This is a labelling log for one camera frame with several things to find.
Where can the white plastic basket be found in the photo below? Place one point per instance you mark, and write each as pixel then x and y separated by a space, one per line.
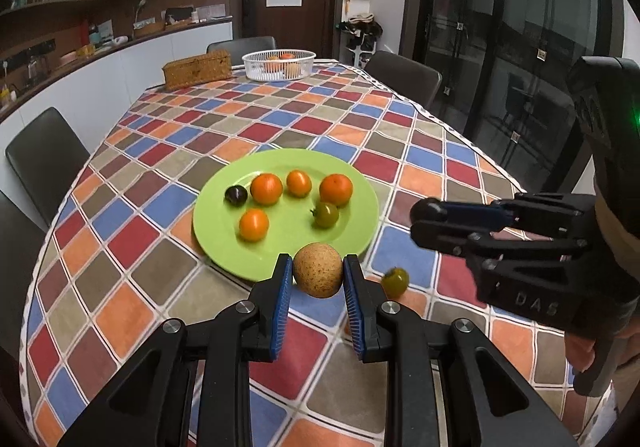
pixel 278 67

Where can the person's right hand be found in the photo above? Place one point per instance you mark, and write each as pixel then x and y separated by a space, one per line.
pixel 577 352

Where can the pile of clothes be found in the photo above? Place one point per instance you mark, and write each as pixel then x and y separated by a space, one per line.
pixel 361 24

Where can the orange tomato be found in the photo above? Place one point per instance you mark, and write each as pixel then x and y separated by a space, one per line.
pixel 266 188
pixel 299 182
pixel 253 224
pixel 336 189

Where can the green plate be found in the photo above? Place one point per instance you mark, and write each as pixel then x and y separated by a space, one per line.
pixel 220 227

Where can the white clothes rack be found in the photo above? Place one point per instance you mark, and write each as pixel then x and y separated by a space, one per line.
pixel 362 54

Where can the orange round fruit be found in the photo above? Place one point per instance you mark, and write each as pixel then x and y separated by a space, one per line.
pixel 273 63

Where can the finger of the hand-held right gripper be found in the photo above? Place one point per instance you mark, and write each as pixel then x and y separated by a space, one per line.
pixel 550 212
pixel 450 239

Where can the dark purple tomato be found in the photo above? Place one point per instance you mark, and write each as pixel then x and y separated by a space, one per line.
pixel 235 195

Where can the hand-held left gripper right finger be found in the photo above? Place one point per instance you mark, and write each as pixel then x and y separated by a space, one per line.
pixel 352 307

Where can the green tomato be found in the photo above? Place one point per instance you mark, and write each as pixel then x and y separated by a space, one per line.
pixel 395 282
pixel 326 216

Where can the pale yellow fruit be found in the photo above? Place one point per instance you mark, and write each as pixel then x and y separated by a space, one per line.
pixel 292 71

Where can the dark sliding glass door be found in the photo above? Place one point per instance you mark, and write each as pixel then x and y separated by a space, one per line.
pixel 500 27

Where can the dark leather chair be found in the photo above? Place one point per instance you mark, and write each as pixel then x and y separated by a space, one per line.
pixel 15 252
pixel 241 44
pixel 45 157
pixel 405 72

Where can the tan longan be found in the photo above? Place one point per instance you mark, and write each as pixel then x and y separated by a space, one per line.
pixel 318 270

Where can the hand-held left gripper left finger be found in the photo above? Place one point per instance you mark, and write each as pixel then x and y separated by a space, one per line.
pixel 282 307

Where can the small desk lamp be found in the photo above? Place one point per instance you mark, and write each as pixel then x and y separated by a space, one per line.
pixel 139 9

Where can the woven wicker box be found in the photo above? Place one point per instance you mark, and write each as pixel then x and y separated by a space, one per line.
pixel 197 68

